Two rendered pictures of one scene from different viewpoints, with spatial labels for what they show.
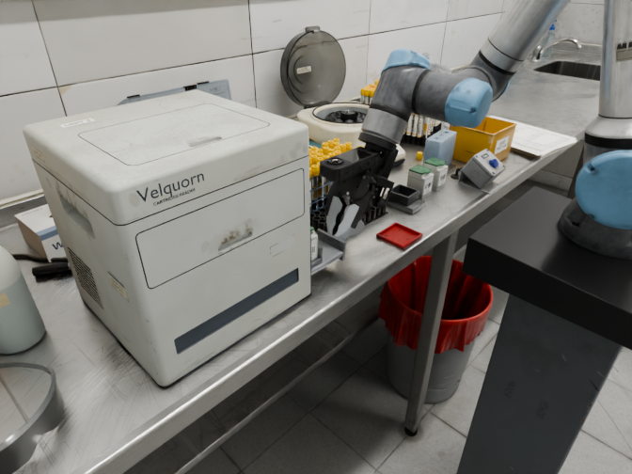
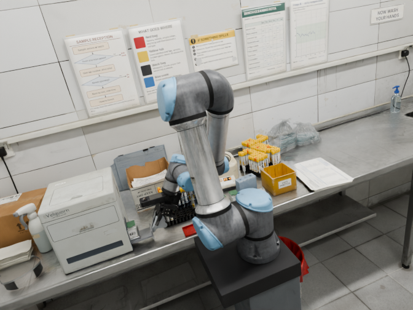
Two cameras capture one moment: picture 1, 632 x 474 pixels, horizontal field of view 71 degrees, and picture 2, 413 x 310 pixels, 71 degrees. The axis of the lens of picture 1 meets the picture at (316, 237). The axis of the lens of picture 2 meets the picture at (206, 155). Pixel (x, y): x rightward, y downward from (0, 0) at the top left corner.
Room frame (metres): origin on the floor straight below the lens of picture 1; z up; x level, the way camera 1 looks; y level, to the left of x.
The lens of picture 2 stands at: (-0.09, -0.83, 1.68)
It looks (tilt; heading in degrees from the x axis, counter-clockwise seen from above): 23 degrees down; 30
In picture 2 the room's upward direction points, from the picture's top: 10 degrees counter-clockwise
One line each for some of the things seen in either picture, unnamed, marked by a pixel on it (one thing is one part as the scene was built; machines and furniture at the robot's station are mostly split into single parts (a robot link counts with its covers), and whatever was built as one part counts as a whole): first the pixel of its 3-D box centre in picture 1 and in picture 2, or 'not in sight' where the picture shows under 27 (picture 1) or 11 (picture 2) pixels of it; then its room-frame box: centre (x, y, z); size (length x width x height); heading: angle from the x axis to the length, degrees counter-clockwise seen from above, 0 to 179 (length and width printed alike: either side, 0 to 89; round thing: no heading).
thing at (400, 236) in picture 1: (399, 235); (190, 229); (0.78, -0.17, 0.88); 0.07 x 0.07 x 0.01; 46
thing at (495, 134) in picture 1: (480, 140); (278, 178); (1.21, -0.46, 0.93); 0.13 x 0.13 x 0.10; 43
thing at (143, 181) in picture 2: not in sight; (152, 182); (1.02, 0.20, 0.95); 0.29 x 0.25 x 0.15; 46
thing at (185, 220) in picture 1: (190, 217); (93, 215); (0.60, 0.19, 1.03); 0.31 x 0.27 x 0.30; 136
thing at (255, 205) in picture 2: not in sight; (253, 211); (0.67, -0.52, 1.11); 0.13 x 0.12 x 0.14; 141
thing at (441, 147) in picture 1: (438, 153); (246, 186); (1.11, -0.32, 0.92); 0.10 x 0.07 x 0.10; 142
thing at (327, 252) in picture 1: (291, 264); (128, 237); (0.62, 0.04, 0.92); 0.21 x 0.07 x 0.05; 136
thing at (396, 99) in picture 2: not in sight; (395, 98); (2.47, -1.05, 0.97); 0.08 x 0.07 x 0.20; 139
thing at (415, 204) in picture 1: (402, 197); not in sight; (0.92, -0.20, 0.89); 0.09 x 0.05 x 0.04; 48
